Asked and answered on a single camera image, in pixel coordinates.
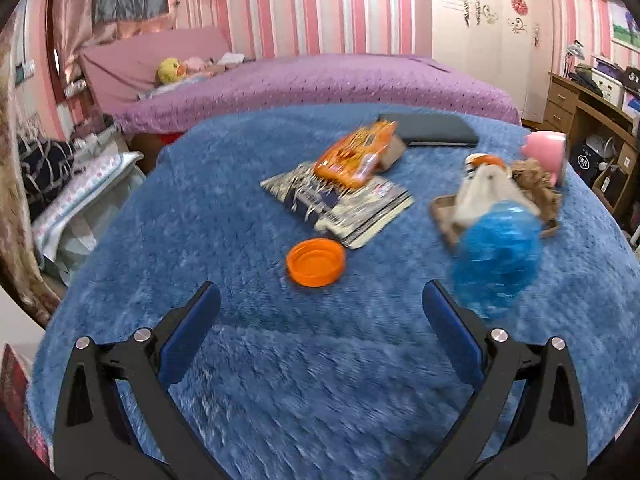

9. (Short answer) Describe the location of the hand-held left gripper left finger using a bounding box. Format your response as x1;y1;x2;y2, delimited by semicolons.
52;281;236;480

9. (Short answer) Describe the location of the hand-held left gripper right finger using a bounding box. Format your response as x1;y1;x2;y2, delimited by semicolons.
421;280;588;480

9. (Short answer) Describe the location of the orange plastic lid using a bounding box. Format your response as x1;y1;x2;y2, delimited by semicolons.
286;238;347;288

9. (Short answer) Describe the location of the orange peel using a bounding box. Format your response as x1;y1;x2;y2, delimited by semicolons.
465;152;511;176

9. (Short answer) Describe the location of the orange snack packet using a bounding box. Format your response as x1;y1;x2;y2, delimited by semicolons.
313;121;398;191

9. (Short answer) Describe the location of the blue plastic ball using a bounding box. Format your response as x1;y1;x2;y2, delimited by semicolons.
451;199;544;318

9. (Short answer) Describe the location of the brown flat tray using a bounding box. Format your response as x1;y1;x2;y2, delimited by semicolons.
431;195;561;248

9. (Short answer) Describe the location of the white crumpled tissue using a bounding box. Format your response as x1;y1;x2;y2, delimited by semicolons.
452;165;541;228

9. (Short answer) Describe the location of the crumpled brown paper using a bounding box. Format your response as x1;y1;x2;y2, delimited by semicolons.
510;158;563;221

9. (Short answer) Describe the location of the folded pale patterned bedding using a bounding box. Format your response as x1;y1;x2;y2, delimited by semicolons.
30;152;146;261

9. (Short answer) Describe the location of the small brown cardboard box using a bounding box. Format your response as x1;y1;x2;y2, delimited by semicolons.
377;135;407;173

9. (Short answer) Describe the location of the black tablet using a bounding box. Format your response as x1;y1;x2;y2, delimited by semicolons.
376;113;479;148

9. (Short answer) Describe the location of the small pink pot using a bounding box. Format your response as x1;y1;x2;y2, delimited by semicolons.
520;130;568;186

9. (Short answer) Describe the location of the floral curtain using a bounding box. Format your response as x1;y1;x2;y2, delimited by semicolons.
0;25;66;326

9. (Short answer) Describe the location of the black box with round label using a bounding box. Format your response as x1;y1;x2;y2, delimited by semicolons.
570;142;593;176

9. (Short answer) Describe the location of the black patterned cloth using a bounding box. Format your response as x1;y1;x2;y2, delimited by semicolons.
17;137;76;206

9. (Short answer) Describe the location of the wooden desk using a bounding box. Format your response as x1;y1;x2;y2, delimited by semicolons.
542;71;640;221

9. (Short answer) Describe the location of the yellow duck plush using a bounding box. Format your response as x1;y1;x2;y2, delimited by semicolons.
156;57;188;86

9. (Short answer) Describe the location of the pink covered headboard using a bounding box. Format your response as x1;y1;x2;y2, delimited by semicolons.
80;26;246;116

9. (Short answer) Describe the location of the cream wardrobe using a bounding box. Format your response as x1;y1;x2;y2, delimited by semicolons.
427;0;556;126

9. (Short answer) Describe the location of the bed with purple bedspread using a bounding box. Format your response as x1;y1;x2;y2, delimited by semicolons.
112;53;523;136

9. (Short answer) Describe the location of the white storage box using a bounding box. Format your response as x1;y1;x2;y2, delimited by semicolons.
592;67;626;106

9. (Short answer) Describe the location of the desk lamp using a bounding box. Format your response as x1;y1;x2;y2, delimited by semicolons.
565;40;586;78

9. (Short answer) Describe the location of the pink shiny curtain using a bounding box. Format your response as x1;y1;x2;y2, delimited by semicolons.
50;0;178;61

